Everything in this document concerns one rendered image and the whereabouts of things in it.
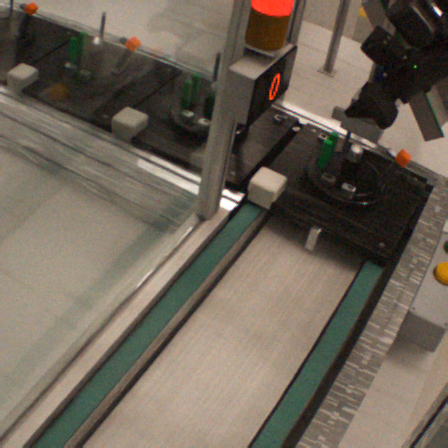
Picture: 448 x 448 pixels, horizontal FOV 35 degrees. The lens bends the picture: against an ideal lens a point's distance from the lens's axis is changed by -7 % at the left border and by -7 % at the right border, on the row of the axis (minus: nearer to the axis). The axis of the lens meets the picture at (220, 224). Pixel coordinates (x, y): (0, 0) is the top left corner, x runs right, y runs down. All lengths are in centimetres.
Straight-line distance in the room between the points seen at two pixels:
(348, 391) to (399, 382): 17
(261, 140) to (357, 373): 47
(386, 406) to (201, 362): 28
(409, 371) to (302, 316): 20
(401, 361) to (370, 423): 13
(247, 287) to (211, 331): 10
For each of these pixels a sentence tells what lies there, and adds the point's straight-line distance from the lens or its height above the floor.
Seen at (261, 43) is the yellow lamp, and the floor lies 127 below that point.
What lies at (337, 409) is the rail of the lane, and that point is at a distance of 91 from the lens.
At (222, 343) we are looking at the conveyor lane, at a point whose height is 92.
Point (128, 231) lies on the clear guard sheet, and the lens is 85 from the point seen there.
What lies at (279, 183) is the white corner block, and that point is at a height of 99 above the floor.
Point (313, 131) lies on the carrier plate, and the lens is 129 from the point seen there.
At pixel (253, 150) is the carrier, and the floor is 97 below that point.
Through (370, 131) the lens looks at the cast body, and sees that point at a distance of 110.
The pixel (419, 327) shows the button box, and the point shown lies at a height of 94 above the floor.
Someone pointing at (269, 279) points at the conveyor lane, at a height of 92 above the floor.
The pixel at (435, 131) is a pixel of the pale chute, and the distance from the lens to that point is 132.
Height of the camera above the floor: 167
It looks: 42 degrees down
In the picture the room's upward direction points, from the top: 12 degrees clockwise
